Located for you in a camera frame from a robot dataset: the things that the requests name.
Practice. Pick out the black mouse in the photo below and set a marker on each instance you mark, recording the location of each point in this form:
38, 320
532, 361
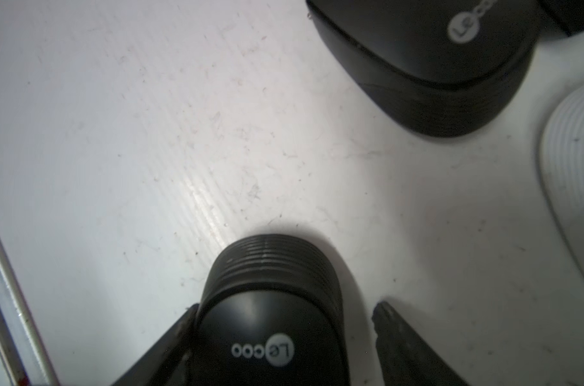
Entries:
443, 69
271, 314
567, 14

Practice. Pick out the aluminium mounting rail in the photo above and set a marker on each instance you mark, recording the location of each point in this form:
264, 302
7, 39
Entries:
23, 356

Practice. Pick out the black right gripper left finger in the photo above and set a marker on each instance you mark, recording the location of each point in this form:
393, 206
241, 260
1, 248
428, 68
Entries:
168, 361

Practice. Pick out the black mouse top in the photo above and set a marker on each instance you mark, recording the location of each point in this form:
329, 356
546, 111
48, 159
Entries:
567, 14

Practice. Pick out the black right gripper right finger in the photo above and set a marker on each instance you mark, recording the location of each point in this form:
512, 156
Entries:
405, 357

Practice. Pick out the white mouse top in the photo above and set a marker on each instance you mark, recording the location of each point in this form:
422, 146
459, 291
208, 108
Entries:
561, 166

